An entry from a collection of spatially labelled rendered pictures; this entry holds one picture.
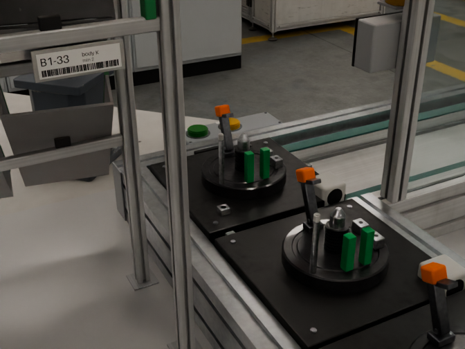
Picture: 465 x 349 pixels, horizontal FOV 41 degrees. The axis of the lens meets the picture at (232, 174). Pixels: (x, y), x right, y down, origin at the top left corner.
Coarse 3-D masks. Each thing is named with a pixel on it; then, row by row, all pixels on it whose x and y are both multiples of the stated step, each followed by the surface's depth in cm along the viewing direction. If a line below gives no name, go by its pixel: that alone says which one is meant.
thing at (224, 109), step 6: (216, 108) 104; (222, 108) 103; (228, 108) 104; (216, 114) 105; (222, 114) 103; (228, 114) 102; (222, 120) 104; (228, 120) 104; (222, 126) 104; (228, 126) 105; (222, 132) 105; (228, 132) 105; (228, 138) 105; (228, 144) 105
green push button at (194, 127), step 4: (188, 128) 120; (192, 128) 120; (196, 128) 120; (200, 128) 120; (204, 128) 120; (188, 132) 120; (192, 132) 119; (196, 132) 119; (200, 132) 119; (204, 132) 119; (192, 136) 119; (196, 136) 119; (200, 136) 119
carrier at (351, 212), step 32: (288, 224) 91; (320, 224) 85; (352, 224) 85; (384, 224) 91; (224, 256) 86; (256, 256) 84; (288, 256) 80; (320, 256) 80; (352, 256) 77; (384, 256) 80; (416, 256) 84; (256, 288) 78; (288, 288) 78; (320, 288) 77; (352, 288) 77; (384, 288) 78; (416, 288) 78; (288, 320) 73; (320, 320) 73; (352, 320) 73; (384, 320) 73
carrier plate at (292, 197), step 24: (264, 144) 114; (192, 168) 106; (288, 168) 106; (192, 192) 99; (288, 192) 99; (192, 216) 94; (216, 216) 93; (240, 216) 93; (264, 216) 93; (288, 216) 95
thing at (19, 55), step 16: (0, 0) 60; (16, 0) 60; (32, 0) 61; (48, 0) 61; (64, 0) 62; (80, 0) 62; (96, 0) 62; (112, 0) 63; (0, 16) 60; (16, 16) 60; (32, 16) 61; (64, 16) 62; (80, 16) 62; (96, 16) 62; (112, 16) 63; (0, 32) 61; (16, 32) 62
